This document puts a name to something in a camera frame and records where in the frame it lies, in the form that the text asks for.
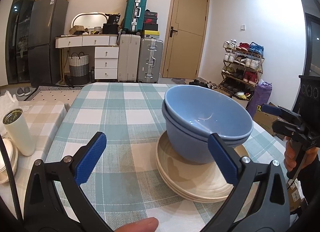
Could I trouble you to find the shoe rack with shoes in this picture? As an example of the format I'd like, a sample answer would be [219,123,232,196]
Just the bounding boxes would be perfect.
[220,39,264,101]

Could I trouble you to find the cream plate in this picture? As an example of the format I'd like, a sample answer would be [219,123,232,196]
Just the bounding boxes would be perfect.
[157,161,233,199]
[155,131,251,196]
[160,174,227,203]

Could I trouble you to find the teal suitcase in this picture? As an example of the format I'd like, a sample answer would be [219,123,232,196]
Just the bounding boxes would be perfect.
[123,0,147,35]

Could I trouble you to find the black refrigerator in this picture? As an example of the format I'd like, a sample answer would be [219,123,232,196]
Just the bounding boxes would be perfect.
[28,0,68,87]

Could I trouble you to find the dark blue bowl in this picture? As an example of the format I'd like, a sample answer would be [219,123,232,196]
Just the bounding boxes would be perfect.
[162,101,253,146]
[166,123,214,164]

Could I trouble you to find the cardboard box with cat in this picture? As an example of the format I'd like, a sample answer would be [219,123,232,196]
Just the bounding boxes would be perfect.
[253,105,280,136]

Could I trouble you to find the small white plates stack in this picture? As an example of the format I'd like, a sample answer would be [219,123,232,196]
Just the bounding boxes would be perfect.
[0,136,19,185]

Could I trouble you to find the white dresser desk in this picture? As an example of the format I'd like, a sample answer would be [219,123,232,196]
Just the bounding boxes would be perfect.
[55,34,119,80]

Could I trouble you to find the silver suitcase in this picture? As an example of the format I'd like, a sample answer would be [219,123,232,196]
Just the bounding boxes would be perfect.
[137,38,163,83]

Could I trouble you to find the woven laundry basket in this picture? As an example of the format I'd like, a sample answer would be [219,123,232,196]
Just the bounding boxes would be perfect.
[68,52,90,86]

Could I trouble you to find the light blue bowl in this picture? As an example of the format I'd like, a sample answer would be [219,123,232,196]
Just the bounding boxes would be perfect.
[164,85,253,140]

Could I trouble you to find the oval mirror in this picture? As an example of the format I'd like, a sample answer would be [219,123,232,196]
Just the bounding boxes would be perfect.
[71,12,108,32]

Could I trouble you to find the beige suitcase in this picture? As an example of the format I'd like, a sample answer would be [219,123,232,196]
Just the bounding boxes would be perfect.
[117,34,141,82]

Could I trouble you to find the purple bag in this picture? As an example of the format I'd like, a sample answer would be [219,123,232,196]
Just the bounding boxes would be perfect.
[246,80,272,118]

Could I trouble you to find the right hand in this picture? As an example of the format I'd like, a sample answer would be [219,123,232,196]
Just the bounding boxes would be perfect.
[284,140,320,173]

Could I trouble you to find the left hand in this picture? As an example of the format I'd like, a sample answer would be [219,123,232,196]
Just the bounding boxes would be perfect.
[115,217,159,232]

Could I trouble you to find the grey slippers pair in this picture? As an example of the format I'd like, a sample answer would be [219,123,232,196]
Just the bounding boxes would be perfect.
[16,87,31,97]

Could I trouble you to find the wooden door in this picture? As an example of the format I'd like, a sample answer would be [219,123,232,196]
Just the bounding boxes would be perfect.
[162,0,210,79]

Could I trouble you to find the teal plaid tablecloth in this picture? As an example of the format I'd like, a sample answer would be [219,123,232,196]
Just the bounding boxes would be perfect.
[44,82,288,232]

